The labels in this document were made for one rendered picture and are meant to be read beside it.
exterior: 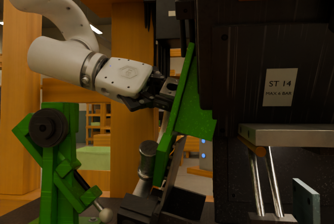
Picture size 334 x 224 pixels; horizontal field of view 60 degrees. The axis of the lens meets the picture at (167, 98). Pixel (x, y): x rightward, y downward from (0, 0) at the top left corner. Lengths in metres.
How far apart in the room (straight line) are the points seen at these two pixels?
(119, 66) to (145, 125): 0.32
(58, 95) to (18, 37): 0.23
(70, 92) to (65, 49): 0.44
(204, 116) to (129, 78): 0.18
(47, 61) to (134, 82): 0.19
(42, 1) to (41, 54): 0.11
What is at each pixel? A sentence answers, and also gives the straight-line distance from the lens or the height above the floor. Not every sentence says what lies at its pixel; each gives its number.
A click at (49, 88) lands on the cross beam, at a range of 1.13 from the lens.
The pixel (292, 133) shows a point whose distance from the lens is 0.34.
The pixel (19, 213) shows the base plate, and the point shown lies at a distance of 0.85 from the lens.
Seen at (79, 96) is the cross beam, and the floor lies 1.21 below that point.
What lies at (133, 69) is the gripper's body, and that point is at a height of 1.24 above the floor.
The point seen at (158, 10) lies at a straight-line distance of 0.84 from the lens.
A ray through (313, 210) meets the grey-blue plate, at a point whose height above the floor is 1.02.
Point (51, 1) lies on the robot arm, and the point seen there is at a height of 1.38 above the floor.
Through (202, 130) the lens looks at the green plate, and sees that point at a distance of 0.52.
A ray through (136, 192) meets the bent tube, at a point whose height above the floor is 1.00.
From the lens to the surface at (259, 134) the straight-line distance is 0.33.
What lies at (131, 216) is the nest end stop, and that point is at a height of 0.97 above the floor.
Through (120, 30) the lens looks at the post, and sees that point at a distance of 0.96.
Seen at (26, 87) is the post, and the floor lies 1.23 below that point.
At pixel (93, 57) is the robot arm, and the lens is 0.63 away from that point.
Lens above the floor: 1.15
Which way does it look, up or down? 3 degrees up
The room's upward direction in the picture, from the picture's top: straight up
